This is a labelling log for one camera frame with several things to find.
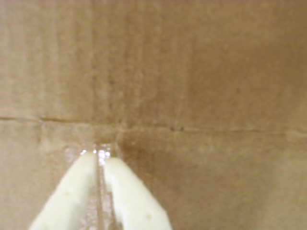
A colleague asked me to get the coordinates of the brown cardboard sheet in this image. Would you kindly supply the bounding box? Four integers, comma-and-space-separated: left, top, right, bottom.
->
0, 0, 307, 230

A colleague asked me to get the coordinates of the clear tape strip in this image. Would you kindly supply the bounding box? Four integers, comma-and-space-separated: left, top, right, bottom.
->
63, 141, 120, 230

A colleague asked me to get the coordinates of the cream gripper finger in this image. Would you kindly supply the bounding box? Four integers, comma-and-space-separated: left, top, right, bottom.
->
27, 151, 97, 230
104, 157, 173, 230

